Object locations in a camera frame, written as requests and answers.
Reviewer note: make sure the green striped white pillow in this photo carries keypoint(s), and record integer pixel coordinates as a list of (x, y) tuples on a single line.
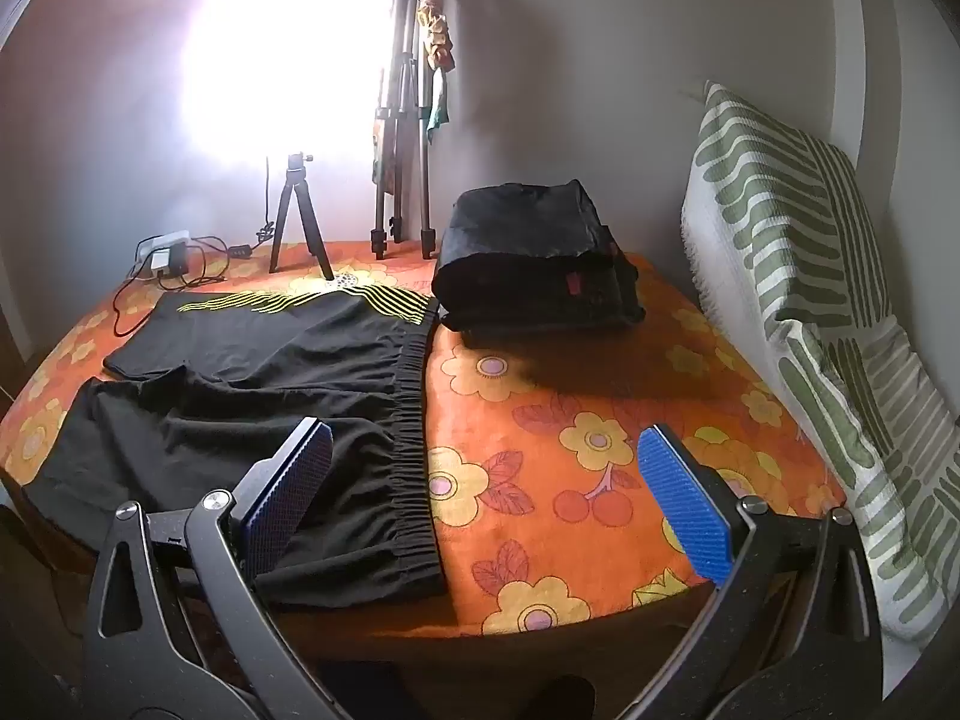
[(780, 187), (877, 450)]

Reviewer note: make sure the colourful hanging cloth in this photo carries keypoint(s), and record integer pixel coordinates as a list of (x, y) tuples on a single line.
[(437, 37)]

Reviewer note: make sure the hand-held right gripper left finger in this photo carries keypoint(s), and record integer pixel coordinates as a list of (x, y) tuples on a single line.
[(292, 487)]

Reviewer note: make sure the bright lamp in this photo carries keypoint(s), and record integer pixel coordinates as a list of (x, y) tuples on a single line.
[(292, 52)]

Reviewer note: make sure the black pants with yellow stripes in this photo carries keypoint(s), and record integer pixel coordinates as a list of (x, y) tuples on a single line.
[(262, 382)]

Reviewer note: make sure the black power adapter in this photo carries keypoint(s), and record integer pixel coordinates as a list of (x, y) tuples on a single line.
[(180, 261)]

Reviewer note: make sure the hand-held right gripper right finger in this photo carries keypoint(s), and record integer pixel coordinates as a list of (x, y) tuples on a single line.
[(686, 495)]

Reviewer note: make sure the white charger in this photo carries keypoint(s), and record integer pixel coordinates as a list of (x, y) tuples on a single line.
[(157, 262)]

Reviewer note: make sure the small black tripod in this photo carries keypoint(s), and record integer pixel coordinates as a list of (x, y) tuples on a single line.
[(294, 187)]

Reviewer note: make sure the tall metal tripod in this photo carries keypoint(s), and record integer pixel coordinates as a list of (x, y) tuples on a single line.
[(405, 90)]

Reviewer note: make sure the orange floral bedsheet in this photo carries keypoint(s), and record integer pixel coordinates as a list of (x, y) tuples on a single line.
[(540, 405)]

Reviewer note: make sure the stack of folded black clothes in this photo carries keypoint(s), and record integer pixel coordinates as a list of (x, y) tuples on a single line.
[(525, 262)]

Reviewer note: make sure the white power strip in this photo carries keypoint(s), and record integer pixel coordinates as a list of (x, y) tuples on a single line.
[(161, 240)]

